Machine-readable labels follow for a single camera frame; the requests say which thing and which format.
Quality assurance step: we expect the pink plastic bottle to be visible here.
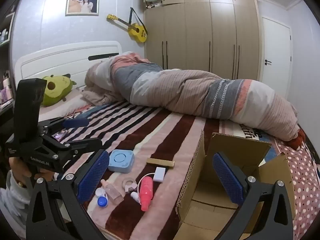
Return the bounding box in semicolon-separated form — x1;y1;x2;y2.
137;176;153;212

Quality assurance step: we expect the striped fleece blanket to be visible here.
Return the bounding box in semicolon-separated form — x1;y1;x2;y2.
37;100;213;240

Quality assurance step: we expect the white charger with cable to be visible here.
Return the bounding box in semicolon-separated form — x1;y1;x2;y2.
130;166;167;202

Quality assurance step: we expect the red plush toy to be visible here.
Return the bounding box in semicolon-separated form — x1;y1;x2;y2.
287;127;307;150

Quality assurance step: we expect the person's left forearm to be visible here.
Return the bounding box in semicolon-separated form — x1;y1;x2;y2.
0;171;34;233

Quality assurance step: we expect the beige wardrobe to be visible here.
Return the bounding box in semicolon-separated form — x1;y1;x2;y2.
143;0;263;83

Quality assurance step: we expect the yellow guitar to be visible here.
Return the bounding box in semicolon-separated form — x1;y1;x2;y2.
107;7;148;43

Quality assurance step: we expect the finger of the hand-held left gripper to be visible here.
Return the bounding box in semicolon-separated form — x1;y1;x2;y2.
54;137;103;160
37;116;90;137

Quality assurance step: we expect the white door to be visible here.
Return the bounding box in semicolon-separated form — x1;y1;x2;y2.
260;16;293;100

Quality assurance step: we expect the pink polka dot sheet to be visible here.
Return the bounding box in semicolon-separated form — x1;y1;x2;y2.
275;130;318;233

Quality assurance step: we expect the brown cardboard box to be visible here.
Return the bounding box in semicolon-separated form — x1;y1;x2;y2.
176;130;297;240

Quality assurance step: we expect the green avocado plush toy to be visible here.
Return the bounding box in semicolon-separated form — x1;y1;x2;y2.
41;74;77;107

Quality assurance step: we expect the wall shelf with bottles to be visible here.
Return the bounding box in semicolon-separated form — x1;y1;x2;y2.
0;5;16;110

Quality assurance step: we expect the white blue contact lens case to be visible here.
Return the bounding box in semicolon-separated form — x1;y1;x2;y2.
95;187;109;208

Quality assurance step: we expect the white bed headboard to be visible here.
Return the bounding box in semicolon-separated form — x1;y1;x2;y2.
14;41;123;90

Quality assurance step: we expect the rolled striped duvet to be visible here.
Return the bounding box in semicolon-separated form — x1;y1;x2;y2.
81;51;300;140

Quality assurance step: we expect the light blue square case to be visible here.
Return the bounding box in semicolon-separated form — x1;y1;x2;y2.
108;149;135;173

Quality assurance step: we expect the slim gold box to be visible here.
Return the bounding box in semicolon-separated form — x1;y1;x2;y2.
146;157;174;168

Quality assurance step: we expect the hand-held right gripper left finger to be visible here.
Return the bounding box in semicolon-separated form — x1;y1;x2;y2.
26;149;110;240

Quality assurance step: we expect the white printed cloth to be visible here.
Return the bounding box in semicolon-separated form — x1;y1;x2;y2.
237;122;260;140

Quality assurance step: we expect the clear pink perfume bottle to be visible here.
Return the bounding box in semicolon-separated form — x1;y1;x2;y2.
101;179;125;204

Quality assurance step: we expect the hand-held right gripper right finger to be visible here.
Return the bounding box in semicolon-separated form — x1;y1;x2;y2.
212;152;293;240

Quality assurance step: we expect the person's left hand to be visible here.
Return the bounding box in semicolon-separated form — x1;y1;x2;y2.
9;156;54;188

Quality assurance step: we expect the small printed card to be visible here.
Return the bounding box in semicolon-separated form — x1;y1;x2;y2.
52;129;69;142

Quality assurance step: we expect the framed wall photo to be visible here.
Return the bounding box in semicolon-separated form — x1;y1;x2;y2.
65;0;100;16

